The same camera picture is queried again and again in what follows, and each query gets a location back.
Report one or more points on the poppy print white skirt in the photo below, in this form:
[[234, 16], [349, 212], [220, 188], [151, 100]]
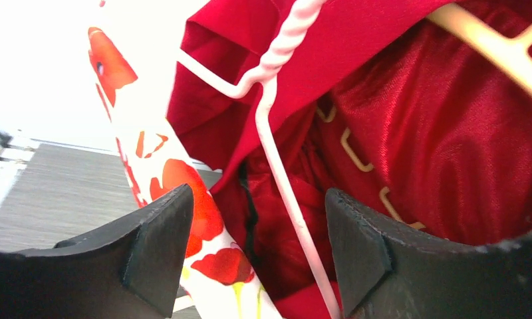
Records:
[[133, 51]]

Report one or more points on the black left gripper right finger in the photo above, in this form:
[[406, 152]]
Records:
[[386, 269]]

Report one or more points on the pink hanger with poppy skirt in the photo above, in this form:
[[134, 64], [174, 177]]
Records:
[[292, 33]]

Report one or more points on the wooden hanger with metal hook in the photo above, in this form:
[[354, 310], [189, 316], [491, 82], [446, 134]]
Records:
[[510, 55]]

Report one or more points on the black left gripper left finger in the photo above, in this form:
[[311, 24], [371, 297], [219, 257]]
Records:
[[94, 268]]

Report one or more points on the red garment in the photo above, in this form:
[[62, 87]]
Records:
[[383, 104]]

